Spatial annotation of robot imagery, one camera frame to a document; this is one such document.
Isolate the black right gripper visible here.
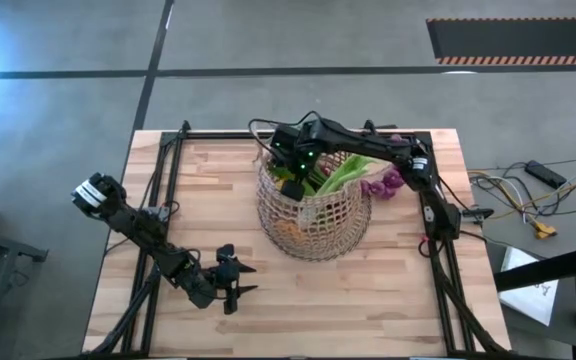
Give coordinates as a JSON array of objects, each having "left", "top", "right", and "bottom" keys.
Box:
[{"left": 269, "top": 122, "right": 325, "bottom": 202}]

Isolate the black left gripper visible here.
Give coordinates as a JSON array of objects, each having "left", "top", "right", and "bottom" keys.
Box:
[{"left": 206, "top": 243, "right": 260, "bottom": 316}]

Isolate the pale green leek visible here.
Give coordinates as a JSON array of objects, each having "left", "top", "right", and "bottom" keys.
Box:
[{"left": 315, "top": 153, "right": 384, "bottom": 197}]

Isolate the orange vegetable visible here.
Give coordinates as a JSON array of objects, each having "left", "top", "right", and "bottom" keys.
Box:
[{"left": 275, "top": 219, "right": 304, "bottom": 241}]

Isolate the black hazard-striped floor mat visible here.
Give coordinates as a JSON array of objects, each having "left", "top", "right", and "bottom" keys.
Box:
[{"left": 426, "top": 17, "right": 576, "bottom": 66}]

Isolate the black power strip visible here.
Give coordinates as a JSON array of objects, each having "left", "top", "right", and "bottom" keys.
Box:
[{"left": 524, "top": 159, "right": 568, "bottom": 190}]

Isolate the white paper sheet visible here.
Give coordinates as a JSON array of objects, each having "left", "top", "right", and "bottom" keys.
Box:
[{"left": 497, "top": 246, "right": 560, "bottom": 327}]

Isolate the black aluminium table frame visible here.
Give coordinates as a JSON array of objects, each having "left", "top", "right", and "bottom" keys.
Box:
[{"left": 82, "top": 119, "right": 514, "bottom": 360}]

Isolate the woven wicker basket with handles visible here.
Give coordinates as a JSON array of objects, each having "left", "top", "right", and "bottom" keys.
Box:
[{"left": 255, "top": 144, "right": 373, "bottom": 263}]

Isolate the yellow cable connector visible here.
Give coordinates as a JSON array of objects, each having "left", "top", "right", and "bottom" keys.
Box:
[{"left": 534, "top": 221, "right": 559, "bottom": 241}]

